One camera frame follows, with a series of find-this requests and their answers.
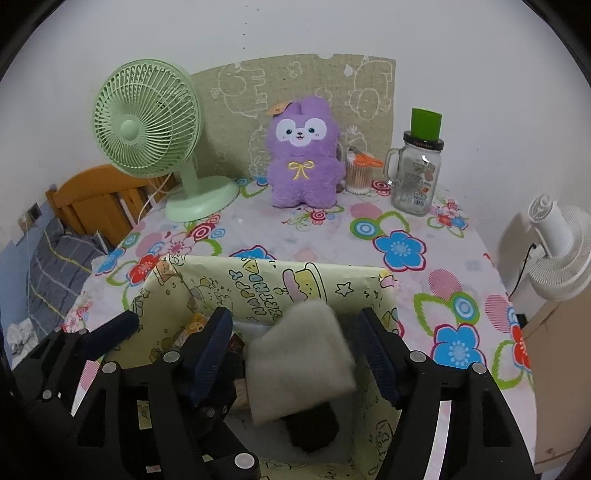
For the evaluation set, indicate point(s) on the beige wooden door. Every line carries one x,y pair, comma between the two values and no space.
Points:
554,369

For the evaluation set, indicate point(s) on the white standing fan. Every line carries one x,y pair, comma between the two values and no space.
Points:
563,258

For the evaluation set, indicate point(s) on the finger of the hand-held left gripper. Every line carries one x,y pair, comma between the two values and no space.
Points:
111,332
240,461

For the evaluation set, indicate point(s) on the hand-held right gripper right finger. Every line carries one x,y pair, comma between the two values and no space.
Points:
376,355

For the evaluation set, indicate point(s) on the black soft cloth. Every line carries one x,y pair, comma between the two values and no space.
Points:
314,429

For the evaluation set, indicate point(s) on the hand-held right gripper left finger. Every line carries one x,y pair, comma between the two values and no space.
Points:
212,350

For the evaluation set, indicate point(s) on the wooden headboard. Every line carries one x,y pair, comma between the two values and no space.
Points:
92,194

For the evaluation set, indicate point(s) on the green plastic cup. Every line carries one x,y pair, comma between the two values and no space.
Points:
425,122

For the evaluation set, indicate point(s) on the cotton swab jar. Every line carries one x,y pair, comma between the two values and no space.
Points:
358,180

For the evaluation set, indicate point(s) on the white patterned cloth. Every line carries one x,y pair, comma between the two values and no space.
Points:
21,341

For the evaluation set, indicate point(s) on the cartoon print tissue packet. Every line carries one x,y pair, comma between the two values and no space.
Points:
198,327

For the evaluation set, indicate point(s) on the orange scissors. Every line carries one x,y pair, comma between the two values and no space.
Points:
364,160

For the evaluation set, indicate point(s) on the wall socket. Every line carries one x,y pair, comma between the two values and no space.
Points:
33,211

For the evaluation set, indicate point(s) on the glass mug jar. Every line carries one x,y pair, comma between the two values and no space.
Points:
415,184

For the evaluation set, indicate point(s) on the green patterned board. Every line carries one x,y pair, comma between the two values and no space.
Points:
314,78

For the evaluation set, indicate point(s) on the purple plush toy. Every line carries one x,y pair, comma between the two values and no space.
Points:
300,184

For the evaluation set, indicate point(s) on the yellow cartoon print storage box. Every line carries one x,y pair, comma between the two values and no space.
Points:
258,286

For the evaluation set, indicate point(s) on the blue bed sheet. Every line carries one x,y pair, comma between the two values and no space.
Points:
18,286

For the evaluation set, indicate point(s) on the grey plaid blanket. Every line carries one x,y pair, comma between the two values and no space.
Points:
60,263

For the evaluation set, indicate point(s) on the green desk fan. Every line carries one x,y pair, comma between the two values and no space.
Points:
138,124

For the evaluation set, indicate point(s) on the white soft cloth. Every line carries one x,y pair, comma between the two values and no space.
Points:
300,364

